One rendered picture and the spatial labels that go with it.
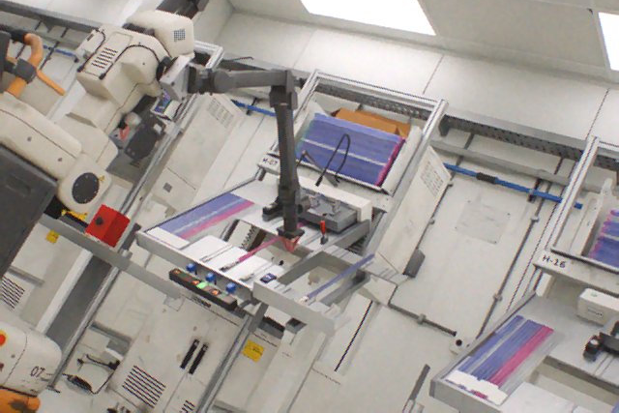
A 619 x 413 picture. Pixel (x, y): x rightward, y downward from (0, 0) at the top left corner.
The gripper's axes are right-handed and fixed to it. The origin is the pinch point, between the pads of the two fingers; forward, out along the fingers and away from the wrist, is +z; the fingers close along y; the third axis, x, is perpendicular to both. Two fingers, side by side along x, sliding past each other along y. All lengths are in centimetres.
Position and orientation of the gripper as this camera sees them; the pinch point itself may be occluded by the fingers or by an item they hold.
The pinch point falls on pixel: (290, 250)
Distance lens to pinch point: 300.0
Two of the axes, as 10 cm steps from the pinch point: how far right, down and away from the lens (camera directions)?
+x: -6.5, 2.5, -7.2
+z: -0.2, 9.4, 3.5
